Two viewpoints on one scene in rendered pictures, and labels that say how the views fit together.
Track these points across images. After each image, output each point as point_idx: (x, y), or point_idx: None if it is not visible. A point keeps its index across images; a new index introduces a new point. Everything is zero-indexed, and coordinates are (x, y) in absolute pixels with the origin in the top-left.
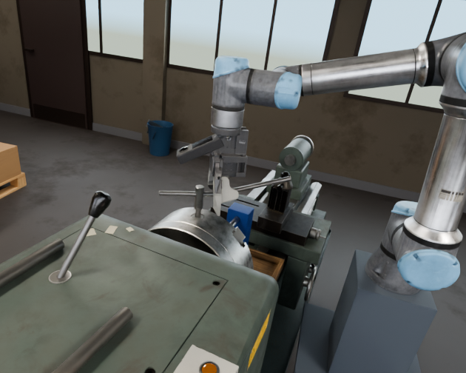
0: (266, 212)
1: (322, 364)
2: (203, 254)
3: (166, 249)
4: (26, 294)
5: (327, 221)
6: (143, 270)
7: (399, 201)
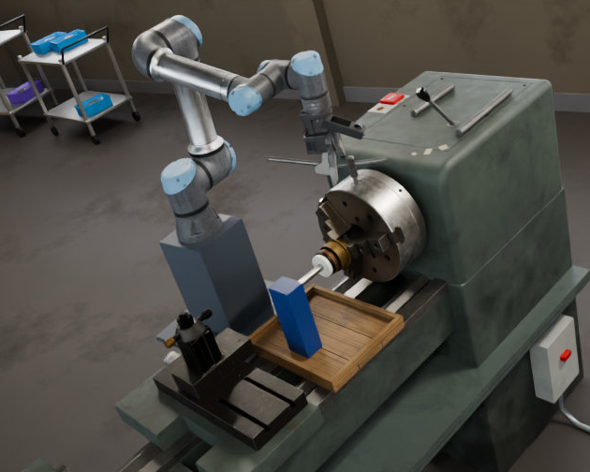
0: (232, 346)
1: (269, 309)
2: (365, 147)
3: (389, 146)
4: (466, 115)
5: (122, 403)
6: (405, 133)
7: (182, 174)
